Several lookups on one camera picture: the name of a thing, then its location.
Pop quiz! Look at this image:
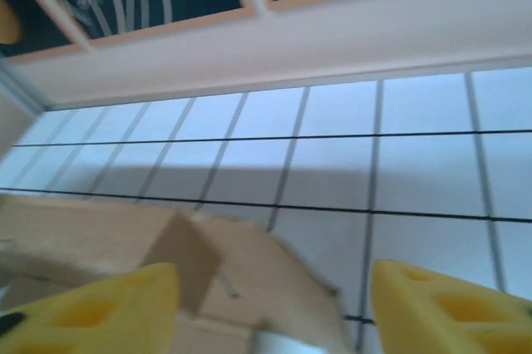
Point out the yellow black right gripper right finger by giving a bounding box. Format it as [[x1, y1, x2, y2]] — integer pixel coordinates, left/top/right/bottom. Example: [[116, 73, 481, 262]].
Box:
[[369, 259, 532, 354]]

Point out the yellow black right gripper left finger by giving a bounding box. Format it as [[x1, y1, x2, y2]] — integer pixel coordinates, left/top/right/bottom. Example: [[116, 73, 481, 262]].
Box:
[[0, 262, 182, 354]]

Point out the brown cardboard box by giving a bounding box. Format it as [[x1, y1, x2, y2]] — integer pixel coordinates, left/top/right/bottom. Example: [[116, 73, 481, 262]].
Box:
[[0, 194, 346, 354]]

